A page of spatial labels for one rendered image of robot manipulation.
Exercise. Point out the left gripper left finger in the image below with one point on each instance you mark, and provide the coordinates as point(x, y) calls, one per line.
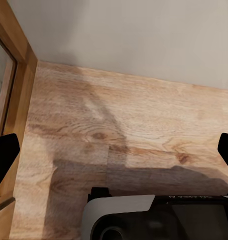
point(9, 149)

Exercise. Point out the door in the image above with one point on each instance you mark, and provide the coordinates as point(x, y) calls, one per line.
point(17, 73)

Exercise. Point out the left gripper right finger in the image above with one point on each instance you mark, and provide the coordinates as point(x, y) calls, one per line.
point(223, 146)

